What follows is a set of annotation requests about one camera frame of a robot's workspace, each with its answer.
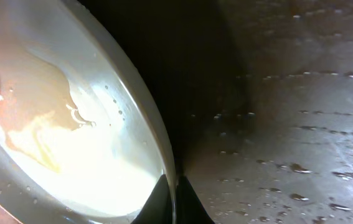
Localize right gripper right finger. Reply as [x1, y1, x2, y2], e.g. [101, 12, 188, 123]
[176, 176, 214, 224]

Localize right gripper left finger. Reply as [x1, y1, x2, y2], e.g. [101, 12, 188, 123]
[131, 175, 172, 224]

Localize pale green plate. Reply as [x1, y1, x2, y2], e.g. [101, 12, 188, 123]
[0, 0, 176, 223]

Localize large brown serving tray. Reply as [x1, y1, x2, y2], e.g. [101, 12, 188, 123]
[83, 0, 353, 224]

